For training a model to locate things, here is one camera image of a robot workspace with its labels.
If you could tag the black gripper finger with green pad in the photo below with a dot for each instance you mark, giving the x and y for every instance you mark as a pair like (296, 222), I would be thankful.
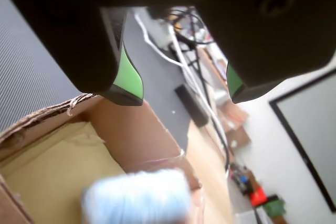
(73, 37)
(275, 37)

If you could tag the light blue yarn-wrapped block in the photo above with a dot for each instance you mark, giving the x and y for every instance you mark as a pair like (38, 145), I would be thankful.
(136, 197)

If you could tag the small black box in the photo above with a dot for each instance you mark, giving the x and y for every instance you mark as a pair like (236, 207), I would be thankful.
(191, 106)

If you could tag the open cardboard box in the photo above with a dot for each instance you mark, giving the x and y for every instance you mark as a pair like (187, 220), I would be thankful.
(131, 134)

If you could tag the black framed grey panel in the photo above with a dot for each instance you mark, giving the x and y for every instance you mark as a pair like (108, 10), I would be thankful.
(315, 119)

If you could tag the narrow black textured mat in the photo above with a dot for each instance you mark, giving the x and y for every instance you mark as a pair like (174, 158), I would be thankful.
(157, 82)

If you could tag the brown cardboard piece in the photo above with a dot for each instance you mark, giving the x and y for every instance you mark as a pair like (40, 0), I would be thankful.
(236, 127)

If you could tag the dark circuit board blue part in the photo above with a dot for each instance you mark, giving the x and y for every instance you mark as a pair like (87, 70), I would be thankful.
(242, 179)

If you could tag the red plastic component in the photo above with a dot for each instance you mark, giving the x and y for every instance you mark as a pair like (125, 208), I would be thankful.
(258, 196)

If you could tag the green circuit board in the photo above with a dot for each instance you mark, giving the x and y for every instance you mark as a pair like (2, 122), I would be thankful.
(275, 207)

